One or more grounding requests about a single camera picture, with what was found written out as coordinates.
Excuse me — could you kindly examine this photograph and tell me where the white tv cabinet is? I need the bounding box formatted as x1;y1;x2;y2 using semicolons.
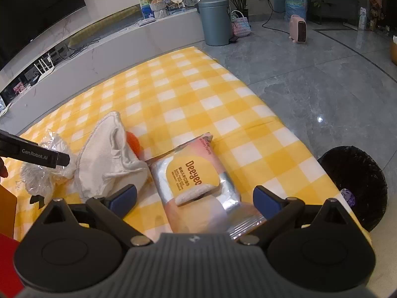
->
0;4;207;135

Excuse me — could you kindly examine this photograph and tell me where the black trash bin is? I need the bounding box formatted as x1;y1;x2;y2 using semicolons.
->
317;145;388;232

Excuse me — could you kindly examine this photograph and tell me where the blue water bottle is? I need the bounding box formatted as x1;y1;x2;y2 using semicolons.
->
284;0;308;23

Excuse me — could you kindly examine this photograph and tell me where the long yellow cushion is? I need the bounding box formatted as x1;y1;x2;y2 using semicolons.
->
67;5;141;48

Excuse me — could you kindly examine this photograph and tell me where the pink and yellow wipes packet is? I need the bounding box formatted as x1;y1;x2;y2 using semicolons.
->
145;132;268;240

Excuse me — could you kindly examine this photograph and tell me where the orange ball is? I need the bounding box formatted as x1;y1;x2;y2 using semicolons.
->
125;131;145;159

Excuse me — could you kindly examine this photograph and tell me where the orange-rimmed white storage box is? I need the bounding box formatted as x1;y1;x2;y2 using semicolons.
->
0;185;18;241

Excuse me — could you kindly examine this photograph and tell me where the purple wrapper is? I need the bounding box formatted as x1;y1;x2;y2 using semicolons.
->
340;189;356;207

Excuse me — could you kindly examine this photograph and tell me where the black power cable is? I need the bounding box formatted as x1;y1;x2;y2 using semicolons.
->
262;0;291;35

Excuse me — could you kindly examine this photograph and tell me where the yellow checked tablecloth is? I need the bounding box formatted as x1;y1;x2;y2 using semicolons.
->
0;46;373;243

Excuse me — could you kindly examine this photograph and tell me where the white cloth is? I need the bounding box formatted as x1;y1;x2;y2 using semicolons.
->
74;111;152;204

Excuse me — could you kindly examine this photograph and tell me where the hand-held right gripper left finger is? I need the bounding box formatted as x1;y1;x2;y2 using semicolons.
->
40;184;154;247

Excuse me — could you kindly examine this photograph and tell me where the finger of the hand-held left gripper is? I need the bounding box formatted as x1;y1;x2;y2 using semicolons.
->
56;151;71;167

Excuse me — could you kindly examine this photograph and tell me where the black television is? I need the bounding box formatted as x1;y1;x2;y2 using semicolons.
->
0;0;87;69

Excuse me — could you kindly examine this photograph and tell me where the pink heater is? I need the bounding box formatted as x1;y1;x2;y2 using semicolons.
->
288;14;309;44

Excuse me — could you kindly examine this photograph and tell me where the clear plastic bag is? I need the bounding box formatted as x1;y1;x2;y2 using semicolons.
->
19;129;77;207

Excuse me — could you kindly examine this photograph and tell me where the white router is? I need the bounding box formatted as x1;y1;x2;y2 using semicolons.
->
32;54;55;75

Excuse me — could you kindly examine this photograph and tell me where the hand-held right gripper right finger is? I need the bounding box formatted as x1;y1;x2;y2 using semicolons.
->
238;185;357;246

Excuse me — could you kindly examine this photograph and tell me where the white basket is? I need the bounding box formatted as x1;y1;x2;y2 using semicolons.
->
149;0;170;20

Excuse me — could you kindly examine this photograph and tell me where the woven handbag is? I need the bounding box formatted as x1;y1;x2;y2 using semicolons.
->
230;10;251;38

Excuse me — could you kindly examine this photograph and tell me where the red lid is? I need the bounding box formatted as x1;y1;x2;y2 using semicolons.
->
0;234;24;298

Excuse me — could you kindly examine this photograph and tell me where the blue-grey pedal bin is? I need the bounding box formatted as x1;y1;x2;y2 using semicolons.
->
198;0;238;46

